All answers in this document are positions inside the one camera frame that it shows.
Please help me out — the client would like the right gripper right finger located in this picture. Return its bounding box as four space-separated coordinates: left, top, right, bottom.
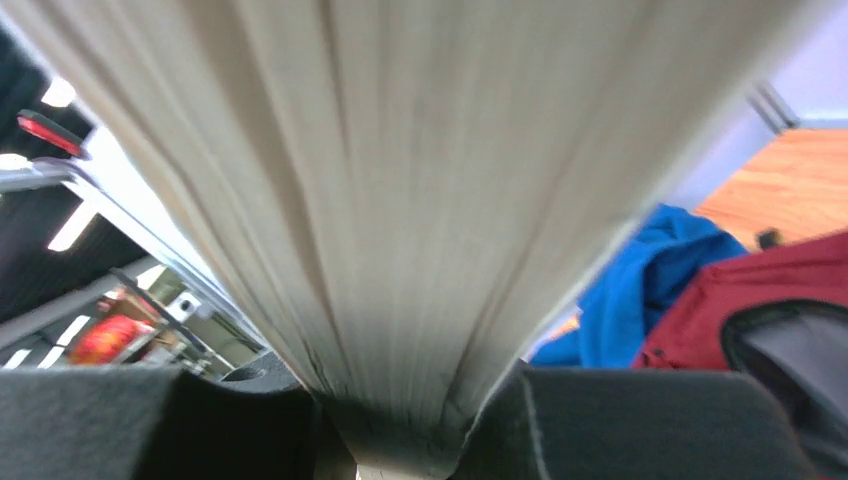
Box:
455 367 816 480

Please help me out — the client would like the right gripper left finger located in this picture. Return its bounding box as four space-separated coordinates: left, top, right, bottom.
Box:
1 368 356 479

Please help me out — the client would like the red backpack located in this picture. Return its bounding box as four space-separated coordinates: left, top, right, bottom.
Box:
633 232 847 479

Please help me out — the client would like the Little Women book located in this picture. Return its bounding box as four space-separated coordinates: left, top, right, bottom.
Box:
1 1 833 479

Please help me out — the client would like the blue cloth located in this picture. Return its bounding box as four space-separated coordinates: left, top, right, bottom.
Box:
530 204 747 368

